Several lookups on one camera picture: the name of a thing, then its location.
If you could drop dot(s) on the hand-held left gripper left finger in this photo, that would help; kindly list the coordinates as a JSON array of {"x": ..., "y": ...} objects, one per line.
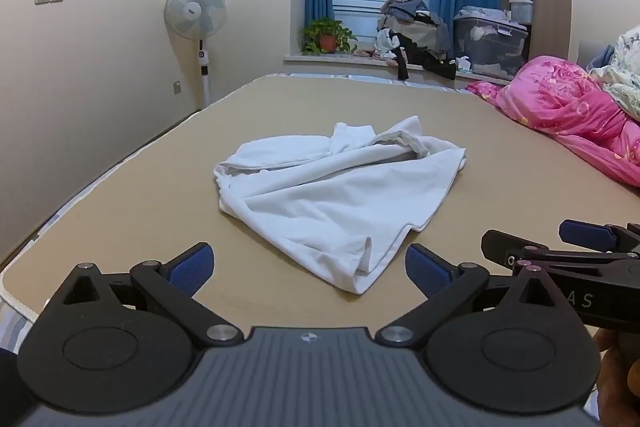
[{"x": 192, "y": 268}]

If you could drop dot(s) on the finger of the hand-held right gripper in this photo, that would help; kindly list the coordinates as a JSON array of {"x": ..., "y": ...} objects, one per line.
[
  {"x": 502, "y": 247},
  {"x": 587, "y": 233}
]

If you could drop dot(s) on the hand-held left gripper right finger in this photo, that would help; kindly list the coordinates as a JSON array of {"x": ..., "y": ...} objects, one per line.
[{"x": 426, "y": 272}]

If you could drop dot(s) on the white shirt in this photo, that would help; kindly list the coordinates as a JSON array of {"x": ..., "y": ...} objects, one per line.
[{"x": 325, "y": 202}]

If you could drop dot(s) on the pile of clothes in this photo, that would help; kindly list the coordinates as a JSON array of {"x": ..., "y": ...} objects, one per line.
[{"x": 415, "y": 32}]

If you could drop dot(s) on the person's right hand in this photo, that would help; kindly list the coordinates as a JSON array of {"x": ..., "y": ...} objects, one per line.
[{"x": 620, "y": 372}]

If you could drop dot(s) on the pink floral quilt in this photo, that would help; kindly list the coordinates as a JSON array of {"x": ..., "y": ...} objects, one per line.
[{"x": 565, "y": 107}]

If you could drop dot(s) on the pale floral blanket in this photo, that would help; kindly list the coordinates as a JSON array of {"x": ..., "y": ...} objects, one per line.
[{"x": 625, "y": 72}]

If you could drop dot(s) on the clear plastic storage box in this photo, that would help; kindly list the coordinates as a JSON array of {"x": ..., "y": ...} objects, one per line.
[{"x": 492, "y": 47}]

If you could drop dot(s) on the window sill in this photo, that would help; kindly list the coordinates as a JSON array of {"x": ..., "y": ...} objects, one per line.
[{"x": 350, "y": 59}]

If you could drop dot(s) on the white shelf bin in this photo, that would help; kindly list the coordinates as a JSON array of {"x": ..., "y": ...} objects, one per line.
[{"x": 521, "y": 10}]

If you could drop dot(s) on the potted green plant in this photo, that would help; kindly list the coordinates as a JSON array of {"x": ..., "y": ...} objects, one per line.
[{"x": 327, "y": 36}]

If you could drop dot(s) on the white standing fan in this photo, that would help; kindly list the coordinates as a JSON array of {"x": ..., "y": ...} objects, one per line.
[{"x": 196, "y": 9}]

